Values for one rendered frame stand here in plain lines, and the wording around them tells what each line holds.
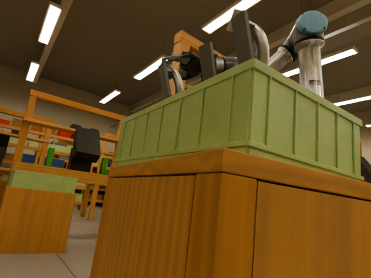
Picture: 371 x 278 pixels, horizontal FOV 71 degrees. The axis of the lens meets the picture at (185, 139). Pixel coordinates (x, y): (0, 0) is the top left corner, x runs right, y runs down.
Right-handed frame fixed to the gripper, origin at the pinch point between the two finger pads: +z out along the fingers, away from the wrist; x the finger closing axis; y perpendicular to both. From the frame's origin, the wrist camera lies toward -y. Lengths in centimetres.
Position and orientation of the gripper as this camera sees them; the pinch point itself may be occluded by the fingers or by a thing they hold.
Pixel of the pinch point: (168, 66)
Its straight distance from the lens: 99.7
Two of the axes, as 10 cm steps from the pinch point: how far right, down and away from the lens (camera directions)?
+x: 2.2, -8.0, -5.7
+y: -4.6, -6.0, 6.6
